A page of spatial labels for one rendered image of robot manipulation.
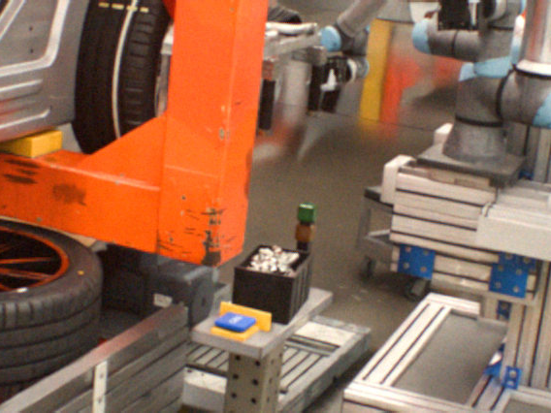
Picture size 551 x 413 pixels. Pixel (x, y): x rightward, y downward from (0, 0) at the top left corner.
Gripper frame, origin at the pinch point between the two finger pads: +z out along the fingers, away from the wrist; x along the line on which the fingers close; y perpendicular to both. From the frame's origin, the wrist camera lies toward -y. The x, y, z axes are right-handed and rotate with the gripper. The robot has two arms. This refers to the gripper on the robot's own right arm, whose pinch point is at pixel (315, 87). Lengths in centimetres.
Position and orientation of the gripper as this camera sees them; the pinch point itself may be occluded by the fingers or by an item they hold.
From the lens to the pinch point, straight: 355.3
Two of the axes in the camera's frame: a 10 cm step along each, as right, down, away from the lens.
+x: 9.1, 2.0, -3.5
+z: -3.9, 2.1, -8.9
